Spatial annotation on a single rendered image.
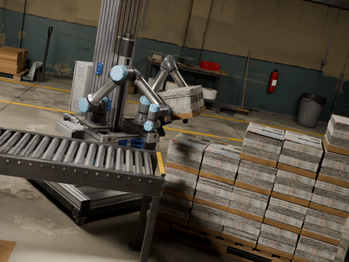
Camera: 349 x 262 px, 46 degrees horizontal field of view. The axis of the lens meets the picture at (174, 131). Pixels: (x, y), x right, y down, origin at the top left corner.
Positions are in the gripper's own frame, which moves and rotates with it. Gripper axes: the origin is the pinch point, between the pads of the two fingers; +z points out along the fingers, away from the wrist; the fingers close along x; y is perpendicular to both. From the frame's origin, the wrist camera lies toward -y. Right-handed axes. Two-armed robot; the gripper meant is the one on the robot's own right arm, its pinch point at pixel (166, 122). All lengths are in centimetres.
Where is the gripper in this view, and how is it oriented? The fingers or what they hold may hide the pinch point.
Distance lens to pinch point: 326.4
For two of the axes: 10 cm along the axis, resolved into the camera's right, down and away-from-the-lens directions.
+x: -9.3, 0.9, 3.6
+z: 3.4, -1.7, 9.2
